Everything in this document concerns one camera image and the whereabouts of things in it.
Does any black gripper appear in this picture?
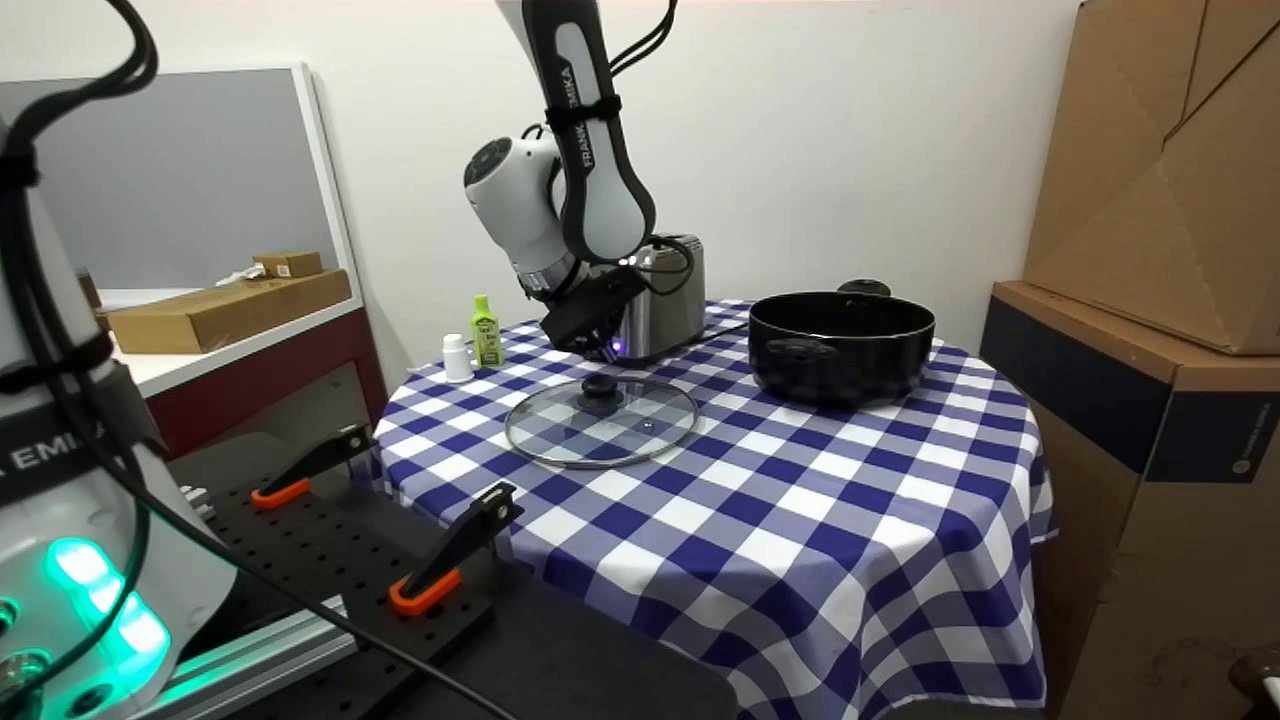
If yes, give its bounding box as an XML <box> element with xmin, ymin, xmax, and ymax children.
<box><xmin>536</xmin><ymin>260</ymin><xmax>654</xmax><ymax>364</ymax></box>

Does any silver toaster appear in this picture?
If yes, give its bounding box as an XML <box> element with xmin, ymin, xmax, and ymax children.
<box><xmin>615</xmin><ymin>232</ymin><xmax>706</xmax><ymax>369</ymax></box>

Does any glass pot lid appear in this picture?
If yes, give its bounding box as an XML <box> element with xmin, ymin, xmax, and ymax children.
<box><xmin>498</xmin><ymin>371</ymin><xmax>703</xmax><ymax>471</ymax></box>

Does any green plastic bottle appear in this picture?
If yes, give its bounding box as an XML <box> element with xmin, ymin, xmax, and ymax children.
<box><xmin>468</xmin><ymin>293</ymin><xmax>506</xmax><ymax>371</ymax></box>

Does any small white bottle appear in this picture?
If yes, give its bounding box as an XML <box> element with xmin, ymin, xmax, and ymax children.
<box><xmin>438</xmin><ymin>327</ymin><xmax>479</xmax><ymax>382</ymax></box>

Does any black cooking pot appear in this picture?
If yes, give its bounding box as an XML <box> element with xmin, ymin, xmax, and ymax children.
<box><xmin>745</xmin><ymin>275</ymin><xmax>941</xmax><ymax>411</ymax></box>

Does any black clamp orange tip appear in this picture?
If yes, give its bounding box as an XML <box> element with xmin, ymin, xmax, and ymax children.
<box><xmin>243</xmin><ymin>419</ymin><xmax>381</xmax><ymax>521</ymax></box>
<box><xmin>383</xmin><ymin>481</ymin><xmax>526</xmax><ymax>624</ymax></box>

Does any blue white checkered tablecloth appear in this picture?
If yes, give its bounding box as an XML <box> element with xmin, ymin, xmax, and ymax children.
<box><xmin>373</xmin><ymin>295</ymin><xmax>1060</xmax><ymax>720</ymax></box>

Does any white side table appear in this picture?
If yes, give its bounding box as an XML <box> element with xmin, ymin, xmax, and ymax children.
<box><xmin>93</xmin><ymin>279</ymin><xmax>390</xmax><ymax>463</ymax></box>

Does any black perforated mounting board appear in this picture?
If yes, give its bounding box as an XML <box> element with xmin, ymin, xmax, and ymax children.
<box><xmin>164</xmin><ymin>430</ymin><xmax>592</xmax><ymax>720</ymax></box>

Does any flat cardboard box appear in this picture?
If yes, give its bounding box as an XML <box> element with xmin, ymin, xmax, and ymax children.
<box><xmin>98</xmin><ymin>249</ymin><xmax>361</xmax><ymax>360</ymax></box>

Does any framed partition panel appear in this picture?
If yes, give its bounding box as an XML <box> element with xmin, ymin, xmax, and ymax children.
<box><xmin>0</xmin><ymin>61</ymin><xmax>366</xmax><ymax>301</ymax></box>

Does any large brown cardboard box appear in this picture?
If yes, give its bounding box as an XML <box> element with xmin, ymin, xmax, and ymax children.
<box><xmin>1021</xmin><ymin>0</ymin><xmax>1280</xmax><ymax>360</ymax></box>

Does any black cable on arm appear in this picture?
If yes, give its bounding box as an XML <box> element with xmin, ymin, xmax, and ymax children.
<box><xmin>599</xmin><ymin>0</ymin><xmax>686</xmax><ymax>89</ymax></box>

